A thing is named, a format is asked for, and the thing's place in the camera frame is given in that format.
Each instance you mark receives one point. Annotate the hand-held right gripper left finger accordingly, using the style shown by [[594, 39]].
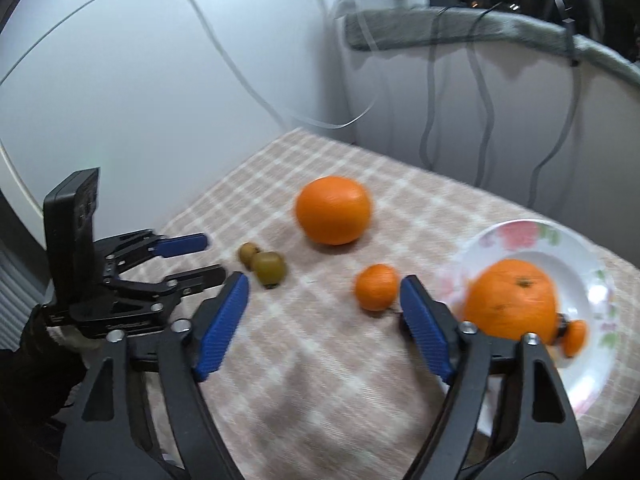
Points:
[[222, 325]]

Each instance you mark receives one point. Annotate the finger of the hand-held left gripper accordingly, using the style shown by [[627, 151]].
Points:
[[182, 245], [200, 277]]

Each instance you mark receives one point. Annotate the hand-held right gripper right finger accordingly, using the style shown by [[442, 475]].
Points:
[[425, 330]]

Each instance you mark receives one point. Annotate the small brown kiwi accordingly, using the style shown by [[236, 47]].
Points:
[[245, 255]]

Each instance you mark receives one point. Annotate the medium mandarin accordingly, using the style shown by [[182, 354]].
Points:
[[376, 287]]

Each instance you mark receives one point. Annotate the greenish brown kiwi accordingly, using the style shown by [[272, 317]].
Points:
[[268, 267]]

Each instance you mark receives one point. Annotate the large dimpled orange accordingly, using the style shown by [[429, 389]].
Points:
[[510, 300]]

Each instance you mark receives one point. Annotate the tiny mandarin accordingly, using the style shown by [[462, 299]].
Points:
[[576, 337]]

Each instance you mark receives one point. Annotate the white floral plate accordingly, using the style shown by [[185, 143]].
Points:
[[590, 280]]

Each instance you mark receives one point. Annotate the beige checked tablecloth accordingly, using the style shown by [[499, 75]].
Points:
[[325, 385]]

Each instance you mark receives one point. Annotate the large smooth orange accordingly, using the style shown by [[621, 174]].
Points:
[[332, 210]]

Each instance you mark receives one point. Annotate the white cabinet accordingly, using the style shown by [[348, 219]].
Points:
[[125, 85]]

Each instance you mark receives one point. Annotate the grey windowsill mat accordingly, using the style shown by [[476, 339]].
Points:
[[500, 25]]

